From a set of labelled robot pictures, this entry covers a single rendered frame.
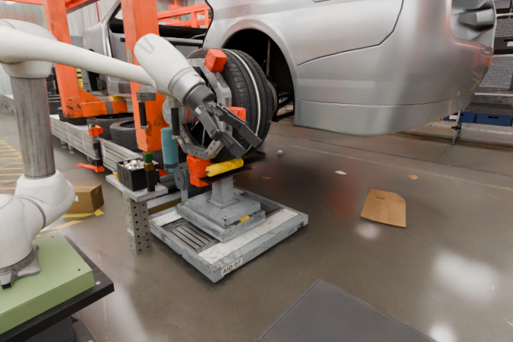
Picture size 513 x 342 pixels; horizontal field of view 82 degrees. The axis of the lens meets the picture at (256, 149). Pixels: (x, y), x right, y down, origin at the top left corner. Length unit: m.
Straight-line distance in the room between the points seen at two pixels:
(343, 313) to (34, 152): 1.20
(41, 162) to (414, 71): 1.58
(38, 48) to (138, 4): 1.14
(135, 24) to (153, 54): 1.23
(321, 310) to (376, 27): 1.16
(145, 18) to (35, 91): 1.00
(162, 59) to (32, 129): 0.65
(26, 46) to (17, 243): 0.65
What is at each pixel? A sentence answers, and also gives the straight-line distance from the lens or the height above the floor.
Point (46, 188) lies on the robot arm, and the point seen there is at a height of 0.63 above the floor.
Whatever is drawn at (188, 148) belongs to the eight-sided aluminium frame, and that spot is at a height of 0.61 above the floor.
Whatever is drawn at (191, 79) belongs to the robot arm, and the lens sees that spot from 0.80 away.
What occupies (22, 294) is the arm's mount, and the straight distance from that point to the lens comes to 1.30.
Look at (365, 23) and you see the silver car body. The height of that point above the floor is 1.27.
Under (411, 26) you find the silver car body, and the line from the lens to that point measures 1.51.
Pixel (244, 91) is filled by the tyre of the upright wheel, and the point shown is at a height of 0.96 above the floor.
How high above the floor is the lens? 1.07
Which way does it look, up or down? 16 degrees down
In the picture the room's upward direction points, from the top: straight up
